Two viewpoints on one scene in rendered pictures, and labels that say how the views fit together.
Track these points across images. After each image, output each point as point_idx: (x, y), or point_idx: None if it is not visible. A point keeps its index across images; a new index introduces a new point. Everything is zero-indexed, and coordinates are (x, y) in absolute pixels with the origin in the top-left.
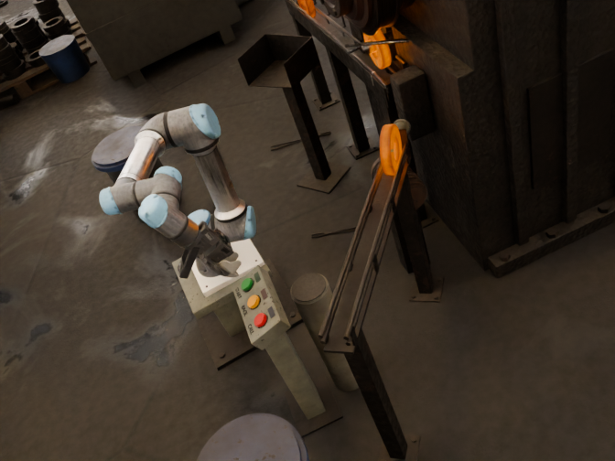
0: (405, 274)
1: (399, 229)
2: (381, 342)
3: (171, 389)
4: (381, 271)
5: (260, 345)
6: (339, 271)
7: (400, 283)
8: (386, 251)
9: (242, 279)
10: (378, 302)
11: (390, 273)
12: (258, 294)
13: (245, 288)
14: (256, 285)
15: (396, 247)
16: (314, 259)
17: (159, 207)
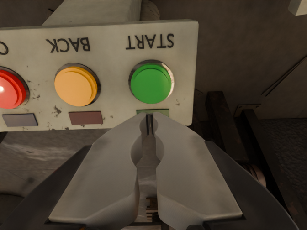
0: (209, 89)
1: (219, 131)
2: None
3: None
4: (226, 77)
5: None
6: (258, 49)
7: (205, 84)
8: (239, 86)
9: (186, 72)
10: (201, 65)
11: (219, 81)
12: (97, 103)
13: (134, 80)
14: (128, 106)
15: (225, 103)
16: (297, 31)
17: None
